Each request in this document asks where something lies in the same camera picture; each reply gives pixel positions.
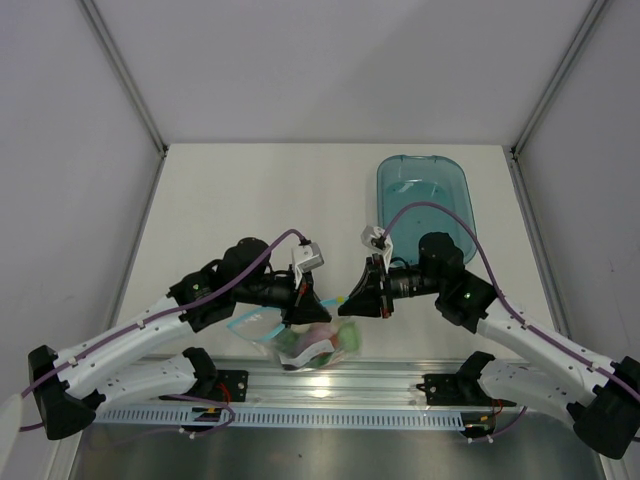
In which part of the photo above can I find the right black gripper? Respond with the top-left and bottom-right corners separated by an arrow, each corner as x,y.
338,254 -> 443,320

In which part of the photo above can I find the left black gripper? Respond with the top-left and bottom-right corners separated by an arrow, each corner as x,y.
234,263 -> 331,328

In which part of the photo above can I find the white toy onion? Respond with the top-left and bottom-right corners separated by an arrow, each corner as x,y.
291,325 -> 310,334

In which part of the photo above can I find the purple toy eggplant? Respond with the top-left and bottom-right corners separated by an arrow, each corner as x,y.
304,323 -> 337,347

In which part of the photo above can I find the green toy bell pepper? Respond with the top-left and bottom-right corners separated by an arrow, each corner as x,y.
337,321 -> 361,353

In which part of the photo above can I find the clear zip bag blue zipper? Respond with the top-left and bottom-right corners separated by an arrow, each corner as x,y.
227,296 -> 362,371

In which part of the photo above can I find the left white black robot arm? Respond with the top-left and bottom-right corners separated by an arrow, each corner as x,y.
26,237 -> 331,440

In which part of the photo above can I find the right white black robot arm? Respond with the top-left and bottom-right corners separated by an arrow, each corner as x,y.
338,232 -> 639,460

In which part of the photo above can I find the teal plastic tray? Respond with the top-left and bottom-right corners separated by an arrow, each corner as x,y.
376,155 -> 477,264

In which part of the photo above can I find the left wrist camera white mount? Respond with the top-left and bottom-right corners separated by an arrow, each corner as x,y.
291,240 -> 324,288

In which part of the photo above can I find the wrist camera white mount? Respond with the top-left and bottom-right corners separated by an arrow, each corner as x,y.
360,225 -> 393,267
291,240 -> 324,288

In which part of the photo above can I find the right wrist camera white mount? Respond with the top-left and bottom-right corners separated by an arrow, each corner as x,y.
360,225 -> 393,267

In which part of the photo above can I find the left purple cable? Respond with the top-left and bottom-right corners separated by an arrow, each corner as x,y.
18,229 -> 307,432

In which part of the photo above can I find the purple cable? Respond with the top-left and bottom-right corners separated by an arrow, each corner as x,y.
377,201 -> 640,444
18,229 -> 307,432

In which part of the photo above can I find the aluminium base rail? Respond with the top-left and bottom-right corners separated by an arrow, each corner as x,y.
99,355 -> 551,412

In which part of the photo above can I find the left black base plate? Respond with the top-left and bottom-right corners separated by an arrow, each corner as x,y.
186,370 -> 249,403

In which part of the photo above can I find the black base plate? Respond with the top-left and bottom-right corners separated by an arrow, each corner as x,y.
416,373 -> 516,407
186,370 -> 249,403

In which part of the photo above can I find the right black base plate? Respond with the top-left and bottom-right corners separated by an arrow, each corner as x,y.
416,373 -> 516,407

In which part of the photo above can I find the slotted grey cable duct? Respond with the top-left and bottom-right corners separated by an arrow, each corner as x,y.
95,405 -> 465,431

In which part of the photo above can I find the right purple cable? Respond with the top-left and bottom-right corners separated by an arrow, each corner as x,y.
377,201 -> 640,444

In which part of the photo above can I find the right side aluminium rail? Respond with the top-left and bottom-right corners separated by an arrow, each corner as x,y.
504,148 -> 571,335

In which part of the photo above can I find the right aluminium frame post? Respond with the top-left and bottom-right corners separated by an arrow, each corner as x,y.
509,0 -> 614,161

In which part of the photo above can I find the aluminium frame post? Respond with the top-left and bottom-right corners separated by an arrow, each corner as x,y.
76,0 -> 168,158
509,0 -> 614,161

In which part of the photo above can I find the left aluminium frame post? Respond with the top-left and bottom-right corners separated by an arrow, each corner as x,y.
76,0 -> 168,158

